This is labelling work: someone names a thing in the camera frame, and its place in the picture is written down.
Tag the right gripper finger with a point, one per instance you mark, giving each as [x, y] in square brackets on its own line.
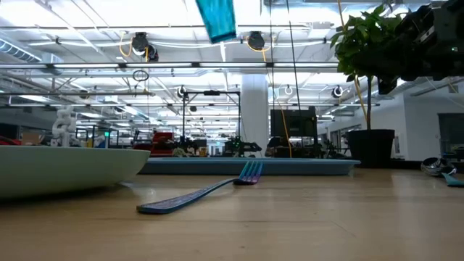
[387, 85]

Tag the teal plastic cup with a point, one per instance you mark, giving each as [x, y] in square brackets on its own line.
[217, 20]

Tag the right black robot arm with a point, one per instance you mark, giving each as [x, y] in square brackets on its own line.
[451, 21]

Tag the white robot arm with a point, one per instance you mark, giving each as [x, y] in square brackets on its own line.
[64, 125]

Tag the blue tray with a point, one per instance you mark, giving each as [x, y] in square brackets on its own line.
[297, 166]

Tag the green leafy plant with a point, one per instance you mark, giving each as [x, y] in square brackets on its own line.
[362, 40]

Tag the black plant pot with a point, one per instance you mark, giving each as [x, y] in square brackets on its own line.
[370, 146]

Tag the black monitor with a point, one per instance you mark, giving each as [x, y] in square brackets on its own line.
[293, 123]

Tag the white building column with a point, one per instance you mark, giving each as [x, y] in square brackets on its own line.
[254, 112]

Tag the black robot with green parts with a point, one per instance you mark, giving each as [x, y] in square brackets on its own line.
[241, 146]

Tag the long ceiling light strip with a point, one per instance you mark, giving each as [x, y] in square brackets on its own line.
[163, 65]

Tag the red tool cabinet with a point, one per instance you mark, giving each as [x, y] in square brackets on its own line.
[163, 142]

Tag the light green bowl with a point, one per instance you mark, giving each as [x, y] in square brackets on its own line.
[61, 168]

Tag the cardboard box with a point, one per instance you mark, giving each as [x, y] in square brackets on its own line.
[32, 138]

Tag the black metal frame stand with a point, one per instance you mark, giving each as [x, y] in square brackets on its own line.
[183, 116]

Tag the grey ventilation duct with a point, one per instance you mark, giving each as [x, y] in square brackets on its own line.
[21, 52]

